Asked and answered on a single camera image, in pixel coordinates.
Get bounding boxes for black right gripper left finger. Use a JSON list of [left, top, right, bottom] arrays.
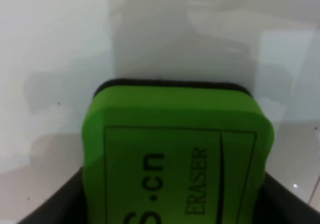
[[19, 168, 88, 224]]

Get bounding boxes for white aluminium-framed whiteboard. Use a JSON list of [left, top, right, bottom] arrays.
[[0, 0, 320, 223]]

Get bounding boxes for green whiteboard eraser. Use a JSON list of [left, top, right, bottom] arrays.
[[82, 79, 274, 223]]

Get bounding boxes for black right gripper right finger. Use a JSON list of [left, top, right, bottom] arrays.
[[254, 172, 320, 223]]

